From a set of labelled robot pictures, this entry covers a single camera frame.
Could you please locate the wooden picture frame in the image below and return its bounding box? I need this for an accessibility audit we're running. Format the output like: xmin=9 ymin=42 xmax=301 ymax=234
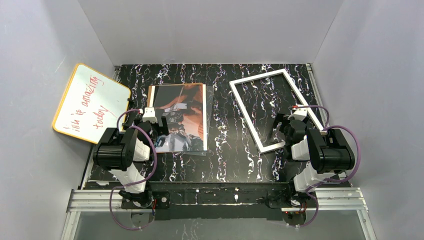
xmin=228 ymin=64 xmax=325 ymax=154

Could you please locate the printed photo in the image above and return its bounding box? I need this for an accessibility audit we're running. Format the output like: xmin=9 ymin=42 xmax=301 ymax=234
xmin=146 ymin=83 xmax=208 ymax=154

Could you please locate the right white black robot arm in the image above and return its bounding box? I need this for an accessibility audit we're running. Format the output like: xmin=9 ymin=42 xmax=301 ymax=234
xmin=267 ymin=113 xmax=356 ymax=210

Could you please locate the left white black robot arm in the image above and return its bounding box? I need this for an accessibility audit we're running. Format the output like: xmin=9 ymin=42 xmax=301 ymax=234
xmin=92 ymin=116 xmax=169 ymax=208

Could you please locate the black marble pattern mat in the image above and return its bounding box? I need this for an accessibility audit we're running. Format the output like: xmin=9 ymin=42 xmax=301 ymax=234
xmin=116 ymin=63 xmax=311 ymax=183

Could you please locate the yellow rimmed whiteboard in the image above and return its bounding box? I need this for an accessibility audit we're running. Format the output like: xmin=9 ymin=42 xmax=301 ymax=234
xmin=52 ymin=63 xmax=132 ymax=144

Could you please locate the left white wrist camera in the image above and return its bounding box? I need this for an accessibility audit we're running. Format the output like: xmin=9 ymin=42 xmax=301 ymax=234
xmin=139 ymin=107 xmax=158 ymax=124

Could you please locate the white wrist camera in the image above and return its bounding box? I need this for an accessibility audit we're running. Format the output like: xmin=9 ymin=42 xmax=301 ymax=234
xmin=139 ymin=107 xmax=158 ymax=124
xmin=288 ymin=105 xmax=308 ymax=121

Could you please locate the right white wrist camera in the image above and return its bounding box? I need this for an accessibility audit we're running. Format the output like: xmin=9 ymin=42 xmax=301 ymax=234
xmin=288 ymin=105 xmax=308 ymax=121

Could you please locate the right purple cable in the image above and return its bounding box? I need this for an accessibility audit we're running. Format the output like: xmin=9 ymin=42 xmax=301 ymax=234
xmin=285 ymin=105 xmax=362 ymax=229

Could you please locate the purple cable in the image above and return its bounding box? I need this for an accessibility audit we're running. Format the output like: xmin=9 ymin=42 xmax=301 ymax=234
xmin=109 ymin=109 xmax=159 ymax=231
xmin=285 ymin=105 xmax=362 ymax=229

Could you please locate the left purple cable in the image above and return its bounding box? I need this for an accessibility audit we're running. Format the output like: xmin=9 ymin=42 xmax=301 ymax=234
xmin=109 ymin=109 xmax=159 ymax=231

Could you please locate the aluminium rail base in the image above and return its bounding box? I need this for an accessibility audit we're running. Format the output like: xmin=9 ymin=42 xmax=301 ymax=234
xmin=62 ymin=184 xmax=376 ymax=240

